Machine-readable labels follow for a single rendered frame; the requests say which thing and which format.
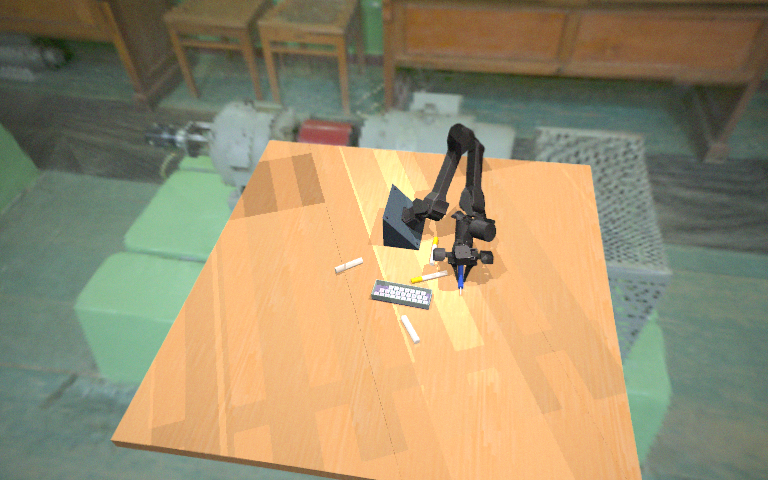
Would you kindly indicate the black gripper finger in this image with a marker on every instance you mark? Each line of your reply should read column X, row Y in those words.
column 455, row 269
column 467, row 270

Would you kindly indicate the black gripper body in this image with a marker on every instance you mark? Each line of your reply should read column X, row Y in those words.
column 439, row 254

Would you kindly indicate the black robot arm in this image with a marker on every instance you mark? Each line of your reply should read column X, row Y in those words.
column 434, row 206

